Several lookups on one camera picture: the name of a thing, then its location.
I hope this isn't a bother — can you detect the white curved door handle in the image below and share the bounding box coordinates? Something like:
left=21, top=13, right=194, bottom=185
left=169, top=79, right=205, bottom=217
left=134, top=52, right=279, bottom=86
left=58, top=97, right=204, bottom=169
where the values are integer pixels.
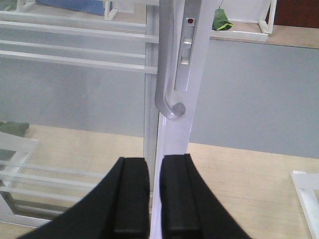
left=155, top=0, right=185, bottom=120

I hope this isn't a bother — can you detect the green sandbag near stand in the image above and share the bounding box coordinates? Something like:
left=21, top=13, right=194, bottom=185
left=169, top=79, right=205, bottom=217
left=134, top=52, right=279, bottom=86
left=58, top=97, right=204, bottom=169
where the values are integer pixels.
left=212, top=8, right=233, bottom=31

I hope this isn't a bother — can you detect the brown wooden door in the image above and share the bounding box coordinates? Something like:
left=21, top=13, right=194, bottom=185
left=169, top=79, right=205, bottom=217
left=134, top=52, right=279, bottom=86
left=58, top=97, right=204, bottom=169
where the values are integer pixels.
left=274, top=0, right=319, bottom=28

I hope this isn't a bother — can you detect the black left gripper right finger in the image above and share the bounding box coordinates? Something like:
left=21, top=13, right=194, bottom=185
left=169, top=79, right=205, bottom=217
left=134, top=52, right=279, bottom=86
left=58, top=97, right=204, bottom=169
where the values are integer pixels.
left=159, top=154, right=249, bottom=239

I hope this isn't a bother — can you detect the white diagonal brace stand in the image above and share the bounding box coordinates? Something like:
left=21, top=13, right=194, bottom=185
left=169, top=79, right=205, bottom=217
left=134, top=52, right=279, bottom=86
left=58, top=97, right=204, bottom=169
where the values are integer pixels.
left=291, top=171, right=319, bottom=239

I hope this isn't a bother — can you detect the white framed transparent sliding door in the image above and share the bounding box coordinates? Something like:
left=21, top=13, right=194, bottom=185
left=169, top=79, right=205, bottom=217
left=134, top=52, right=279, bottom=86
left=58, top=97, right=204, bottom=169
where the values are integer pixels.
left=0, top=0, right=212, bottom=239

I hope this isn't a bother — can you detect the white wooden support stand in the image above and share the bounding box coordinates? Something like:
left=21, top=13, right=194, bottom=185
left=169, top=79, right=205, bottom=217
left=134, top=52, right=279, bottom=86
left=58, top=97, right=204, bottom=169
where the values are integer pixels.
left=211, top=0, right=277, bottom=42

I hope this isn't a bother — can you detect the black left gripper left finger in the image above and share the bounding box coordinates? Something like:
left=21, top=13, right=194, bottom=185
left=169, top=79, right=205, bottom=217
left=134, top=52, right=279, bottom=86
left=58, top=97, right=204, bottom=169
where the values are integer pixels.
left=22, top=157, right=150, bottom=239

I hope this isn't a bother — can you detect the silver door lock plate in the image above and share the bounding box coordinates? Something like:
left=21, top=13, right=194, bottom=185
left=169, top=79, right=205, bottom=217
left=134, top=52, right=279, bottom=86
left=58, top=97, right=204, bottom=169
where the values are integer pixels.
left=174, top=17, right=196, bottom=92

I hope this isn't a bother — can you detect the blue panel wall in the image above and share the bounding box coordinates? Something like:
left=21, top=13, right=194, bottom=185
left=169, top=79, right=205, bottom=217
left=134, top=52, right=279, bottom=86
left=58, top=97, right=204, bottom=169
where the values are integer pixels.
left=36, top=0, right=105, bottom=16

